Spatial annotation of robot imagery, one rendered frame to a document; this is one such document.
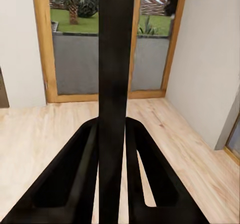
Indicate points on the door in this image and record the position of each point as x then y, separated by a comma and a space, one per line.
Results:
68, 37

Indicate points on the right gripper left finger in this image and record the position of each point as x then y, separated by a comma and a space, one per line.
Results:
64, 192

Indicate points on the poster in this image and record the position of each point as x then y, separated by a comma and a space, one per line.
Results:
114, 39

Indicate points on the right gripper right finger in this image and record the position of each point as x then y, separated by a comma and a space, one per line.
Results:
174, 204

